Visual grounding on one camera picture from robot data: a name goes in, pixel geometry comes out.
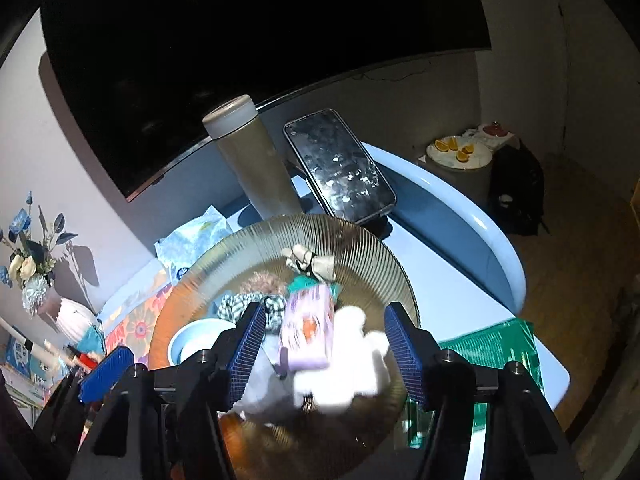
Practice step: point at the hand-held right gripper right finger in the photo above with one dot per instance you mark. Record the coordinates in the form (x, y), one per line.
(405, 355)

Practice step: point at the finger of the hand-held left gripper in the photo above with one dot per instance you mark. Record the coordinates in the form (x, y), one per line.
(107, 372)

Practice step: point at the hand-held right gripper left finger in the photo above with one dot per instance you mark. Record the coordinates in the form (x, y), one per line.
(247, 355)

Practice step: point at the pale blue plush toy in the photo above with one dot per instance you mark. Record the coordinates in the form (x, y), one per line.
(350, 360)

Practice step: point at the purple tissue packet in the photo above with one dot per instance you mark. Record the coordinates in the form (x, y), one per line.
(305, 330)

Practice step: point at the brown teddy bear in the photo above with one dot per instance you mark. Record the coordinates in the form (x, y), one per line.
(260, 282)

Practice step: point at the blue cloth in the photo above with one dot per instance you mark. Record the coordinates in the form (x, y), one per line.
(302, 284)

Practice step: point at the beige fabric bow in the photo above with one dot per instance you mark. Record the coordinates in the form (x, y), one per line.
(320, 265)

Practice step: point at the amber ribbed glass bowl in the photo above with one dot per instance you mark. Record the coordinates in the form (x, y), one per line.
(350, 250)

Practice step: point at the teal cloth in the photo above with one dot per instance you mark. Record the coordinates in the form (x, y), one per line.
(92, 342)

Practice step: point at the floral woven blanket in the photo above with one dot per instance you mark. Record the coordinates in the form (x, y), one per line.
(135, 325)

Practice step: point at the white ribbed vase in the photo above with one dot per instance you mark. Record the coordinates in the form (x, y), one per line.
(75, 322)

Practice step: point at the row of books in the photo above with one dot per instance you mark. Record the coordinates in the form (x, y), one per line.
(22, 355)

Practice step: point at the blue white wipes pack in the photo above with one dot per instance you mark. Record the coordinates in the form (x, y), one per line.
(195, 235)

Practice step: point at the artificial flower bouquet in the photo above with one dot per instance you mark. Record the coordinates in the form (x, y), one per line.
(30, 265)

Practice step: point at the white round side table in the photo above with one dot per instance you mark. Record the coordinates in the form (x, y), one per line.
(465, 180)

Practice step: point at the beige thermos bottle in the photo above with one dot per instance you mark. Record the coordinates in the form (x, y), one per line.
(255, 160)

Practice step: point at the orange slice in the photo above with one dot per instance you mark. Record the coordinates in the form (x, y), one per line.
(441, 144)
(462, 157)
(467, 149)
(454, 143)

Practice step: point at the black backpack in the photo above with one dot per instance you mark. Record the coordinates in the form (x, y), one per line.
(515, 180)

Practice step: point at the black smartphone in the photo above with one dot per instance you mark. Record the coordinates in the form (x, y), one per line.
(335, 160)

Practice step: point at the white plate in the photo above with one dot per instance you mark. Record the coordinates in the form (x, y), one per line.
(480, 157)

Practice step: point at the red lidded container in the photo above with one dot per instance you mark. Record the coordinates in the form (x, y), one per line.
(495, 129)

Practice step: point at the black curved monitor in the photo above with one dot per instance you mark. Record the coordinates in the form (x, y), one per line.
(200, 35)

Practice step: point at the white lamp post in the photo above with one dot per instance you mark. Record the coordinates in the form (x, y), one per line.
(17, 332)

